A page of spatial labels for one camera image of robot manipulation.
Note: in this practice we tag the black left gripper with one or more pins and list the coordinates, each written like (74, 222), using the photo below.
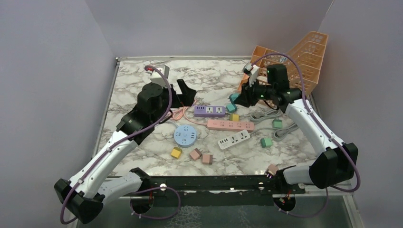
(186, 99)

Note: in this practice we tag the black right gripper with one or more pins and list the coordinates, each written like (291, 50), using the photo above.
(245, 98)

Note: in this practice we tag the dark teal plug adapter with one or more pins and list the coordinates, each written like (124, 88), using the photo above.
(233, 97)

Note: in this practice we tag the yellow plug adapter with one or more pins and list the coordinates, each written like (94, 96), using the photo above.
(234, 117)
(176, 152)

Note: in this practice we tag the green plug adapter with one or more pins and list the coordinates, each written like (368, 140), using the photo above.
(277, 124)
(266, 142)

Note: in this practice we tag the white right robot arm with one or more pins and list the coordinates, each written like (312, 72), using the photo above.
(335, 162)

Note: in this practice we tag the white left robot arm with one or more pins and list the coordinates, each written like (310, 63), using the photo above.
(85, 194)

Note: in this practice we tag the yellow plug adapter front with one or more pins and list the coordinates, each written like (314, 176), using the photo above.
(176, 152)

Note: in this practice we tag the pink plug adapter at edge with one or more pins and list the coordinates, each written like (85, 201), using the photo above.
(271, 171)

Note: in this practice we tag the purple power strip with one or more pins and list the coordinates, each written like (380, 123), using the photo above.
(209, 111)

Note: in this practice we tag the round blue power socket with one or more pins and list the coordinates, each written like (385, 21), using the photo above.
(185, 135)

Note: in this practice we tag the pink power strip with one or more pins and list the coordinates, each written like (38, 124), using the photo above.
(227, 125)

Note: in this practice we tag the white power strip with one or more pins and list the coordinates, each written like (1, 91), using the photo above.
(234, 139)

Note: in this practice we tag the orange plastic file rack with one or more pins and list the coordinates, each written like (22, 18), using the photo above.
(308, 53)

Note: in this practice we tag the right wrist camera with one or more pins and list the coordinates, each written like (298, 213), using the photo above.
(252, 71)

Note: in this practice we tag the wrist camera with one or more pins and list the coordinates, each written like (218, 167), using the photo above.
(252, 71)
(156, 78)

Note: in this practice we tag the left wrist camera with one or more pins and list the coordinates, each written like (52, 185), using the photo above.
(156, 78)

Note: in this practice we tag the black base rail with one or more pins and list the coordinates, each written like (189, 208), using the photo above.
(205, 191)

